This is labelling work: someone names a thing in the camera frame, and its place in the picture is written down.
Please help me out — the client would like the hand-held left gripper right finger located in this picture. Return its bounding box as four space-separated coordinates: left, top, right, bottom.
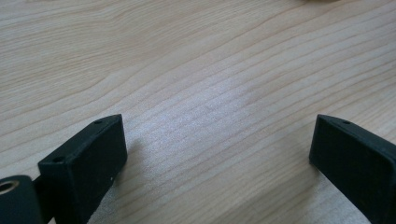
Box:
308 114 396 224

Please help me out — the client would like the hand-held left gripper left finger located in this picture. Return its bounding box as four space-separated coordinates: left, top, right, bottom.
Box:
37 114 128 224

